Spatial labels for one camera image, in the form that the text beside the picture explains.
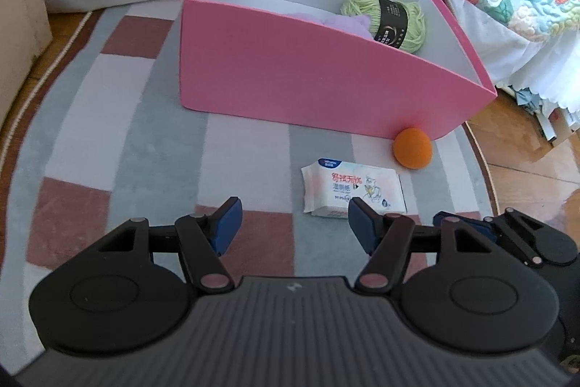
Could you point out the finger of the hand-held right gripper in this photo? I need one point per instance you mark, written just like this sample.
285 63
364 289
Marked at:
480 226

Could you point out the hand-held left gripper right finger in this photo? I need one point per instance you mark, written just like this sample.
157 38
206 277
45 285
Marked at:
362 228

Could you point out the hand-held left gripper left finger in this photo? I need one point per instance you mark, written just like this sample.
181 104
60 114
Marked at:
229 224

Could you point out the white wet wipes pack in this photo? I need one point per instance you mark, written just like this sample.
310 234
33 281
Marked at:
344 187

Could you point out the pink cardboard box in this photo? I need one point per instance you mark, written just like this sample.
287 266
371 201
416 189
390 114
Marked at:
294 69

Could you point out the purple plush toy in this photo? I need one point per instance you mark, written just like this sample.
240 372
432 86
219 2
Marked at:
344 24

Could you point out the green yarn ball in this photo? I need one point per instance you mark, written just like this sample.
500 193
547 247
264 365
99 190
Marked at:
362 6

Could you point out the orange makeup sponge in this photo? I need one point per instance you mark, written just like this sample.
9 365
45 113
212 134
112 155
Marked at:
411 147

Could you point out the checkered rug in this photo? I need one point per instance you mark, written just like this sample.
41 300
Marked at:
136 142

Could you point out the crumpled blue paper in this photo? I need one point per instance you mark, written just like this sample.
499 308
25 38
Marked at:
543 115

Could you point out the beige cabinet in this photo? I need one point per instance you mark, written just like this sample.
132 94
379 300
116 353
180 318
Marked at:
20 6

